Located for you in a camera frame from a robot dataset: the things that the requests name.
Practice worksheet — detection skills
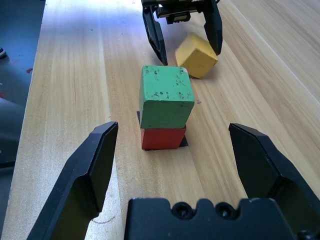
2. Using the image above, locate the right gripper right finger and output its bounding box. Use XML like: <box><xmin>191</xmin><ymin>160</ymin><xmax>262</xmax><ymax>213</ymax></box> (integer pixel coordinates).
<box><xmin>228</xmin><ymin>122</ymin><xmax>320</xmax><ymax>240</ymax></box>

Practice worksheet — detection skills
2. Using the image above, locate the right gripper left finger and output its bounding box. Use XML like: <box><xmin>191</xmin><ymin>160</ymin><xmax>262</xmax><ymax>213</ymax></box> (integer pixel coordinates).
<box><xmin>26</xmin><ymin>121</ymin><xmax>119</xmax><ymax>240</ymax></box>

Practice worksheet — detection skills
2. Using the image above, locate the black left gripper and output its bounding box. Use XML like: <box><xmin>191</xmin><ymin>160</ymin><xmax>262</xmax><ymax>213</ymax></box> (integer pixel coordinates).
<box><xmin>141</xmin><ymin>0</ymin><xmax>224</xmax><ymax>66</ymax></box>

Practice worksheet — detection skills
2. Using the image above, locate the yellow wooden block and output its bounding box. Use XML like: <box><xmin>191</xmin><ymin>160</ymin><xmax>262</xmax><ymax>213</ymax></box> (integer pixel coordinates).
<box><xmin>174</xmin><ymin>31</ymin><xmax>219</xmax><ymax>80</ymax></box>

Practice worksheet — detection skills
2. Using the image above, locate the green wooden block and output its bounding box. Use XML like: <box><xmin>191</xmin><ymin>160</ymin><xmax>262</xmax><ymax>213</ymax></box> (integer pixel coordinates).
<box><xmin>138</xmin><ymin>64</ymin><xmax>195</xmax><ymax>130</ymax></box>

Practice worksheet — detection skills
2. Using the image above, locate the red wooden block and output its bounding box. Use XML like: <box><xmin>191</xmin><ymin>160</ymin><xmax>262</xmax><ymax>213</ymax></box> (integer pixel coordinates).
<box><xmin>140</xmin><ymin>125</ymin><xmax>188</xmax><ymax>151</ymax></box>

